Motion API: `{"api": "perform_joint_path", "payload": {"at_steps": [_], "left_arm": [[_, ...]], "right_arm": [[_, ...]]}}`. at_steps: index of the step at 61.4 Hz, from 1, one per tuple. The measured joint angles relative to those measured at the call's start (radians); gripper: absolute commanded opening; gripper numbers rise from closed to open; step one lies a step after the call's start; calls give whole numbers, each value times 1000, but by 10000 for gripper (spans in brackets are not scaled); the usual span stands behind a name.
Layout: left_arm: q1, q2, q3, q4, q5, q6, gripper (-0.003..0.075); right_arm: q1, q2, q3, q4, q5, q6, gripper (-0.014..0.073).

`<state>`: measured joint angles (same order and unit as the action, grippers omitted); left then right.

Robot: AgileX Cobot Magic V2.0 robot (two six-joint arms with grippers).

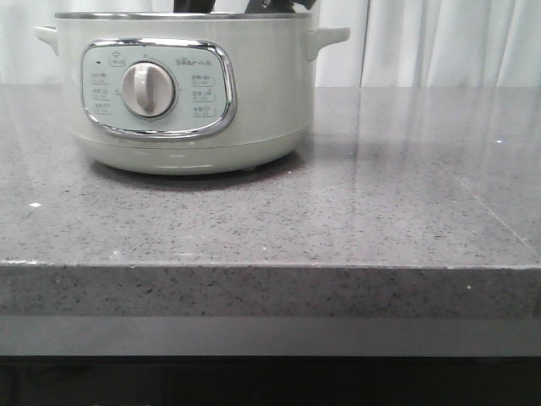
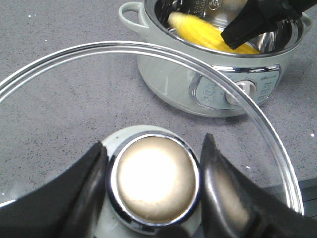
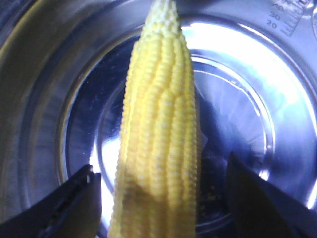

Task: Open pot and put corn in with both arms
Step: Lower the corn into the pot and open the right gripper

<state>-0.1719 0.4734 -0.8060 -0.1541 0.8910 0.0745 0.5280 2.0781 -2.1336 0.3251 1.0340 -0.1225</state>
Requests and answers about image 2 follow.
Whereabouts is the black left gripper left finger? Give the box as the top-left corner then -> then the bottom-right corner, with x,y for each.
0,142 -> 108,238

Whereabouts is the yellow corn cob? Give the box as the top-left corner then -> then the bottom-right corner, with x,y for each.
167,12 -> 260,55

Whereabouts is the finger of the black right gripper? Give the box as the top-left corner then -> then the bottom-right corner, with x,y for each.
221,0 -> 317,50

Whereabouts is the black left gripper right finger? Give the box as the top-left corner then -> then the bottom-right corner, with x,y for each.
200,133 -> 317,238

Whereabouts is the glass pot lid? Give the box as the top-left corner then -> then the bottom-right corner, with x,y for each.
0,41 -> 304,238

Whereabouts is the pale green electric cooking pot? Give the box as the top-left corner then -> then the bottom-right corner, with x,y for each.
118,0 -> 312,118

